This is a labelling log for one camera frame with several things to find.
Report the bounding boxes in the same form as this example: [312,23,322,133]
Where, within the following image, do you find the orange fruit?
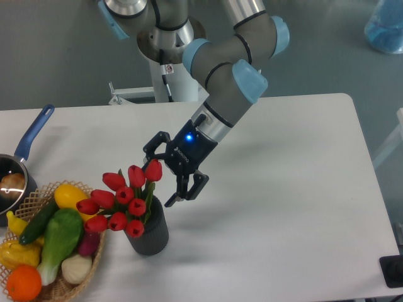
[6,265,42,301]

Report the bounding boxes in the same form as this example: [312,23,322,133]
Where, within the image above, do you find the blue-handled saucepan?
[1,104,55,227]

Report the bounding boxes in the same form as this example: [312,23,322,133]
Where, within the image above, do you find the purple radish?
[77,232,100,257]

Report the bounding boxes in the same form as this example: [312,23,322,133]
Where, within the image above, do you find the white frame at right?
[372,108,402,169]

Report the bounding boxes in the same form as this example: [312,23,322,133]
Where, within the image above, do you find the yellow bell pepper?
[1,240,42,271]

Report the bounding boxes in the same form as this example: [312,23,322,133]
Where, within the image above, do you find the dark green cucumber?
[19,199,59,245]

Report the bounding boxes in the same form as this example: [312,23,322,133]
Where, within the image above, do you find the dark grey ribbed vase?
[124,196,169,256]

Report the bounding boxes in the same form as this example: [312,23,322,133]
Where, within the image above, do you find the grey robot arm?
[98,1,290,206]

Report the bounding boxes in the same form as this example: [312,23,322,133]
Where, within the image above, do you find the bread roll in pan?
[1,173,25,200]

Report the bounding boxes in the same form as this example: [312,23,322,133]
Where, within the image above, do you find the yellow squash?
[54,184,94,221]

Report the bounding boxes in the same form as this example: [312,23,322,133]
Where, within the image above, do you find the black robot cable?
[159,48,175,103]

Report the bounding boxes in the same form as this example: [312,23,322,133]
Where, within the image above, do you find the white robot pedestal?
[108,47,264,106]

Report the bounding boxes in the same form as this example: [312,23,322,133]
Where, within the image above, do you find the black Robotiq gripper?
[142,120,218,208]

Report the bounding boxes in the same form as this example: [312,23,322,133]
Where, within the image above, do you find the red tulip bouquet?
[76,159,162,238]

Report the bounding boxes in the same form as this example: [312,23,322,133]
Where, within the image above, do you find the green bok choy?
[37,208,83,286]

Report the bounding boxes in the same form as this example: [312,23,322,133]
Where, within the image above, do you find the black device at edge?
[379,255,402,288]

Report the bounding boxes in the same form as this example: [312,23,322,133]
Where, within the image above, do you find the woven wicker basket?
[14,180,106,301]

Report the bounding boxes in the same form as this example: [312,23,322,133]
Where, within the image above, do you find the yellow banana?
[6,211,28,242]

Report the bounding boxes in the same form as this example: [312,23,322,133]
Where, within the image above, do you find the white garlic bulb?
[61,254,93,284]

